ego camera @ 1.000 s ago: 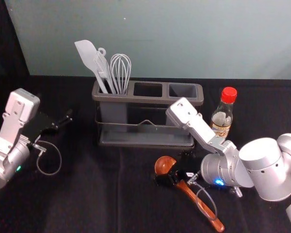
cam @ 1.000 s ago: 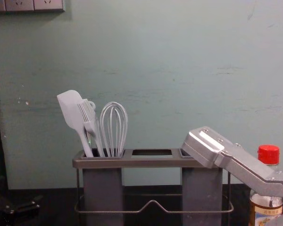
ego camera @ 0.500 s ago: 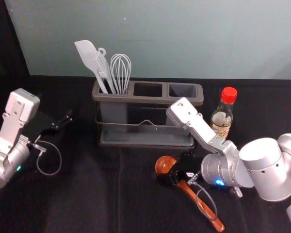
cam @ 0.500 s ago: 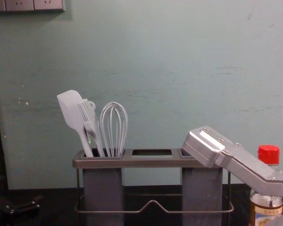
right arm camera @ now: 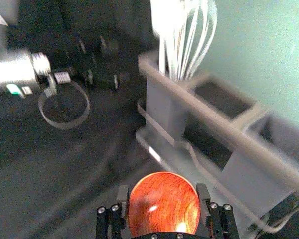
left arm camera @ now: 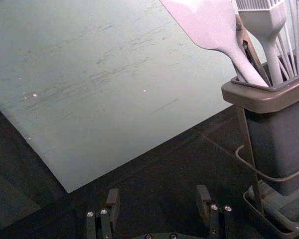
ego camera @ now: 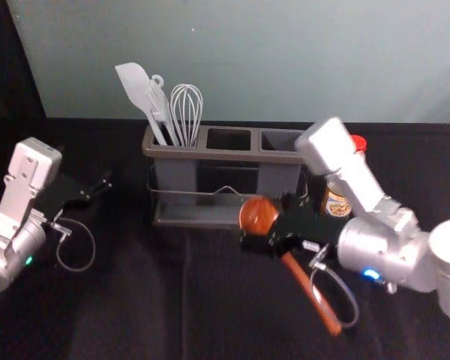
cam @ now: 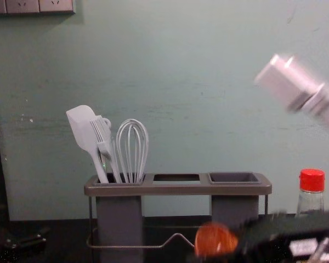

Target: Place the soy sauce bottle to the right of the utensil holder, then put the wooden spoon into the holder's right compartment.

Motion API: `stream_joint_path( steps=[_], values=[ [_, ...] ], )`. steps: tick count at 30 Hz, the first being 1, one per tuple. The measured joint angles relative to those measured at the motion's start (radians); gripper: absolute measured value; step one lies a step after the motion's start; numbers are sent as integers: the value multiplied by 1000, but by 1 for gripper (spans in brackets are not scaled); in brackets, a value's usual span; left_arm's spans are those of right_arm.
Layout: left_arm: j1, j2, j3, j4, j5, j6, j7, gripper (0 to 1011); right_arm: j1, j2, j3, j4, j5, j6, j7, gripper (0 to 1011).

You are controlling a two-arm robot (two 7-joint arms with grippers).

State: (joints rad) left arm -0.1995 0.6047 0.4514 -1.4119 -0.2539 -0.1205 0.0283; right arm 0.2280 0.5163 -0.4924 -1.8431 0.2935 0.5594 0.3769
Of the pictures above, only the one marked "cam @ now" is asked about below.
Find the orange round object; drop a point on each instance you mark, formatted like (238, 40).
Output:
(214, 239)

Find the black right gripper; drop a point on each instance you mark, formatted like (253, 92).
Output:
(285, 230)

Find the black rack with steel bars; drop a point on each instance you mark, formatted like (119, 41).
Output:
(178, 185)

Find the clear bottle with red cap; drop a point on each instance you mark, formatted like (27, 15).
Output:
(311, 191)

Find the grey slotted turner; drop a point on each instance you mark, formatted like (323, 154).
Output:
(102, 137)

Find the grey plastic rack bin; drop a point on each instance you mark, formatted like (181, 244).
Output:
(233, 202)
(119, 219)

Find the grey silicone whisk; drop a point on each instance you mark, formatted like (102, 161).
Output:
(133, 153)

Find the black table cloth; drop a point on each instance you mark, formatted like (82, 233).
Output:
(65, 235)

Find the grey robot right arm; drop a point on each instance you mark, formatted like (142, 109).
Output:
(288, 79)

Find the grey silicone spatula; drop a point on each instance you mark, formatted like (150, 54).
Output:
(80, 123)

